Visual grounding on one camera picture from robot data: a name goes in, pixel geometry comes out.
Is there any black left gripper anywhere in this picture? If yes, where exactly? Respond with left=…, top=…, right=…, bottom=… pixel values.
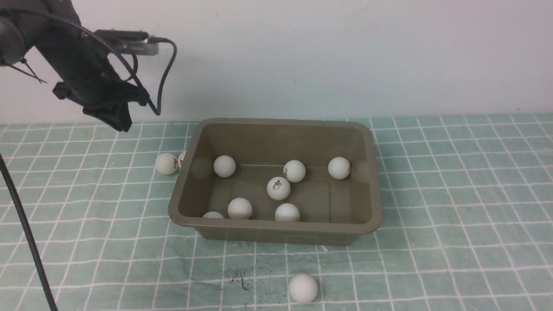
left=53, top=79, right=149, bottom=132

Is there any white ball with logo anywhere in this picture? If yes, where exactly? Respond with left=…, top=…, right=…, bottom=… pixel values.
left=154, top=153, right=178, bottom=175

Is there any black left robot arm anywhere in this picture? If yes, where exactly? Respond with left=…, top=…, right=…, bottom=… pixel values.
left=1, top=0, right=151, bottom=132

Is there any olive green plastic bin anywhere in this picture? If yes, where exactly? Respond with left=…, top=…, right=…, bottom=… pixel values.
left=168, top=118, right=383, bottom=246

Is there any teal checkered tablecloth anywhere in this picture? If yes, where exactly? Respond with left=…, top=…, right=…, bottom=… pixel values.
left=0, top=114, right=553, bottom=311

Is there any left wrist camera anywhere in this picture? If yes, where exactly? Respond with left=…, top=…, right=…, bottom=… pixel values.
left=94, top=29, right=159, bottom=56

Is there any black left camera cable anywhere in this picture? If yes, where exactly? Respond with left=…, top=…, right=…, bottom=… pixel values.
left=9, top=9, right=178, bottom=116

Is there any black cable lower left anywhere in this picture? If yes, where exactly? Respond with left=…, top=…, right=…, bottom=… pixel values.
left=0, top=153, right=59, bottom=311

